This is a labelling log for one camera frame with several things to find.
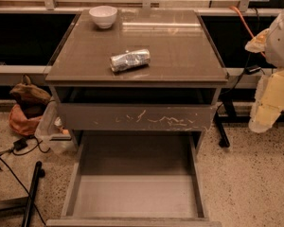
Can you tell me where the silver redbull can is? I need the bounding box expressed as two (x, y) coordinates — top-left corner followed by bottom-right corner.
(110, 49), (151, 72)

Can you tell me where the white ceramic bowl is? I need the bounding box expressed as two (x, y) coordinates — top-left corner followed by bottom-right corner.
(89, 6), (117, 29)

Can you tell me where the clear plastic bin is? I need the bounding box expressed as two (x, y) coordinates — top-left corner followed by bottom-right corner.
(35, 101), (76, 153)

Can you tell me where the grey drawer cabinet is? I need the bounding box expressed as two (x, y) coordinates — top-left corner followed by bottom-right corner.
(45, 9), (228, 145)

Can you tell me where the black adapter on rail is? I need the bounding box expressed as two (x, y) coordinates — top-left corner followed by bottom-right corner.
(244, 65), (261, 75)

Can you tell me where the black table frame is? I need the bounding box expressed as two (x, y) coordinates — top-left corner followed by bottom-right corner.
(214, 96), (284, 148)

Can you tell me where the orange cloth bag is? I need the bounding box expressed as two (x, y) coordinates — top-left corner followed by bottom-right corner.
(9, 104), (44, 136)

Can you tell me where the black floor cable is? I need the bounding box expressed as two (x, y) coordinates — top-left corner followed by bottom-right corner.
(0, 135), (51, 227)

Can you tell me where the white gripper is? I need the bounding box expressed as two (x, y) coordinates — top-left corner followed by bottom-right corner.
(245, 9), (284, 133)

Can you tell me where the open grey middle drawer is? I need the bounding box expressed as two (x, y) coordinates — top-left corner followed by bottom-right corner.
(46, 132), (222, 227)

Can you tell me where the orange cable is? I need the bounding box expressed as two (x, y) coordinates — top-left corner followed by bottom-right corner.
(229, 5), (267, 59)

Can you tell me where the black power adapter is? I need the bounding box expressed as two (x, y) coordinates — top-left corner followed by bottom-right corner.
(13, 138), (27, 151)

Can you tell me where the black metal stand leg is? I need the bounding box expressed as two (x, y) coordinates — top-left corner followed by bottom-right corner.
(0, 160), (45, 227)

